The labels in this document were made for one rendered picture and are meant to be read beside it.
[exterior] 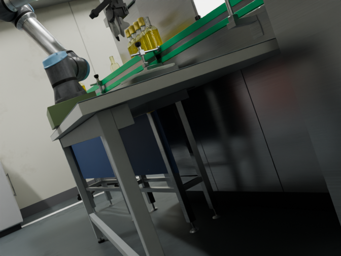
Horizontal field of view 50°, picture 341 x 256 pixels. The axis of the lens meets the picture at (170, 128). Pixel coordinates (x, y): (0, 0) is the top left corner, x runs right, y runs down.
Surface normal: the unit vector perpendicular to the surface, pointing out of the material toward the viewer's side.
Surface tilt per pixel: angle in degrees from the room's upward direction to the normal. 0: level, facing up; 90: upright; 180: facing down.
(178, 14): 90
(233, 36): 90
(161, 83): 90
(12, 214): 90
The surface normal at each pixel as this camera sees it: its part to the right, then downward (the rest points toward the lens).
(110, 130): 0.35, -0.07
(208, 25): -0.79, 0.32
